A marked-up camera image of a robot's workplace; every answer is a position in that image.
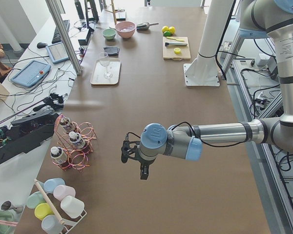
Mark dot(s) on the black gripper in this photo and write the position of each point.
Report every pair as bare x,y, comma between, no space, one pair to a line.
143,164

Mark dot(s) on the copper wire bottle basket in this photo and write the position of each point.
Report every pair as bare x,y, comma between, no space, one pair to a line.
77,158

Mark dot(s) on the tea bottle white cap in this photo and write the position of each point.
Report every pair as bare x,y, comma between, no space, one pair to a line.
59,157

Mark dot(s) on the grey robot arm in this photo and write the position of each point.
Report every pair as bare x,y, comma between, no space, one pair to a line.
259,19

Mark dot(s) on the white cup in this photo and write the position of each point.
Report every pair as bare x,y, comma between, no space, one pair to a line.
72,206

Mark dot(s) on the pink cup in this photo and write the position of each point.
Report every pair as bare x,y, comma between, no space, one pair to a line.
61,191

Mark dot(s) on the white cup rack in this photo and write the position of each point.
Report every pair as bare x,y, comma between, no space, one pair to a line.
68,222

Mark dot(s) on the cream rabbit tray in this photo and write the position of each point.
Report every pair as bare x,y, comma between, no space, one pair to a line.
98,73

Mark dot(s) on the grey blue cup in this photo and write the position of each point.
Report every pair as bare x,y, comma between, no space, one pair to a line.
51,225

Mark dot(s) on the yellow cup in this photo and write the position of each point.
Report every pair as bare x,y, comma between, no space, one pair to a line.
42,210

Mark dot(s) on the green cup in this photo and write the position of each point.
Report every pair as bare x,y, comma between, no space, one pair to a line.
34,200

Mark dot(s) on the clear wine glass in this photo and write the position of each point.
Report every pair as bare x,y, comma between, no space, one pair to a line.
105,61

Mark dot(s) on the wooden cutting board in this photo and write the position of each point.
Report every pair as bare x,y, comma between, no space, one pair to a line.
169,45

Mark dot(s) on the lemon half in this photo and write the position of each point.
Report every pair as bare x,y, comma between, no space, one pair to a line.
177,50

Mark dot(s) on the grey folded cloth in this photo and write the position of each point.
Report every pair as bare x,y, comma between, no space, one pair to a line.
112,50

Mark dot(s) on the yellow peeler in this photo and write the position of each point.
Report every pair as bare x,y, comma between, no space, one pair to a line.
176,39

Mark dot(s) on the green bowl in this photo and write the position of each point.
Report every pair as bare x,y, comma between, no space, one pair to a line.
109,34

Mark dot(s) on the pink ice bowl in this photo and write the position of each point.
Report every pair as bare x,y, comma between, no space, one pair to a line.
125,29

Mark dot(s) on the yellow lemon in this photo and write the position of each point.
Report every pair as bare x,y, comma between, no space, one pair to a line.
165,29

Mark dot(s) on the steel jigger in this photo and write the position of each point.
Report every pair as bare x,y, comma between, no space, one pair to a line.
9,206

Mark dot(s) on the metal ice scoop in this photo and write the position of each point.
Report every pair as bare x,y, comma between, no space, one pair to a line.
145,25

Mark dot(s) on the blue teach pendant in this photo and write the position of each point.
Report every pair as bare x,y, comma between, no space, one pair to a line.
31,74
57,52

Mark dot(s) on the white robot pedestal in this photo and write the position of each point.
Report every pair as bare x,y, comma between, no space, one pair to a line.
203,71

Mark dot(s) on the aluminium frame post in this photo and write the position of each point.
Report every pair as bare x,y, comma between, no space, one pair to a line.
56,15

